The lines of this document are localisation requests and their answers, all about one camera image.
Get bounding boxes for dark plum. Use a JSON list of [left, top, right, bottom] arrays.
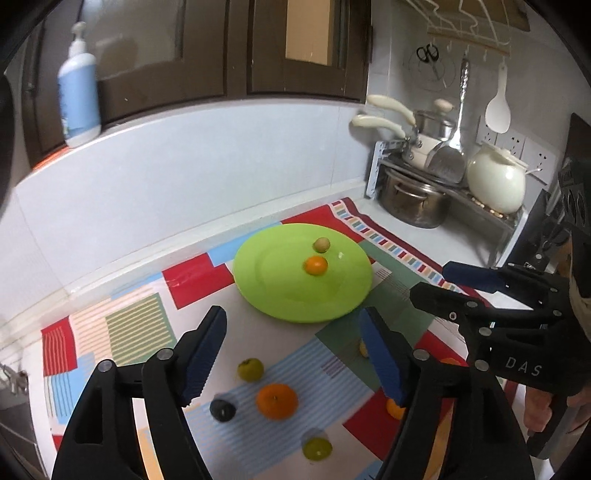
[[209, 398, 236, 423]]

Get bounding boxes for small orange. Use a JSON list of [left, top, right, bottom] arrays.
[[304, 255, 329, 276], [386, 398, 406, 421]]

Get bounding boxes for green tangerine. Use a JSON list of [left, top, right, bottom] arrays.
[[301, 436, 334, 462], [238, 358, 264, 383]]

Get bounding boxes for large orange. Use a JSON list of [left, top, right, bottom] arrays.
[[440, 357, 464, 366], [256, 384, 298, 421]]

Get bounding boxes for brown kiwi front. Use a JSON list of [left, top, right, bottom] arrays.
[[359, 340, 369, 359]]

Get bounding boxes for brown kiwi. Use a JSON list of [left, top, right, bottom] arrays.
[[359, 340, 369, 359], [312, 237, 332, 254]]

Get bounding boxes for chrome kitchen faucet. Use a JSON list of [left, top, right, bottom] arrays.
[[1, 364, 29, 395]]

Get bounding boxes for right hand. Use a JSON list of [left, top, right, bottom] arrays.
[[524, 386, 591, 432]]

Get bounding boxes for white metal dish rack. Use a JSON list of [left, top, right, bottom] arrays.
[[365, 141, 529, 267]]

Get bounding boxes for white ceramic teapot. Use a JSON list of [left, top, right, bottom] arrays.
[[466, 142, 540, 215]]

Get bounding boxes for colourful patchwork placemat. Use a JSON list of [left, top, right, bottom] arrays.
[[40, 197, 523, 480]]

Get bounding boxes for stainless steel stockpot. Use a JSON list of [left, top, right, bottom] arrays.
[[379, 168, 451, 229]]

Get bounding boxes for green plate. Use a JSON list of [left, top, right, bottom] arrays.
[[232, 223, 373, 324]]

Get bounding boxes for metal slotted spatula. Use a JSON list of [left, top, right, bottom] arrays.
[[427, 55, 470, 185]]

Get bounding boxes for white rice paddle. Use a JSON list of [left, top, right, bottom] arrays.
[[485, 62, 511, 134]]

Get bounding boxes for cream saucepan with lid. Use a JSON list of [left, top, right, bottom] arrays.
[[367, 94, 457, 170]]

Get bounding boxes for black hanging scissors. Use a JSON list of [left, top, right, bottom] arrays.
[[416, 43, 441, 80]]

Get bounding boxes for blue soap dispenser bottle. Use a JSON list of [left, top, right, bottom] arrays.
[[57, 21, 101, 148]]

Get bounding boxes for cream handled pan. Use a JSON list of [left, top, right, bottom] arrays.
[[351, 114, 435, 170]]

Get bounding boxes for white hanging wire rack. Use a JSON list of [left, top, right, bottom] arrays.
[[404, 0, 531, 57]]

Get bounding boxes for dark wooden window frame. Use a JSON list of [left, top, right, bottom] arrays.
[[21, 1, 372, 165]]

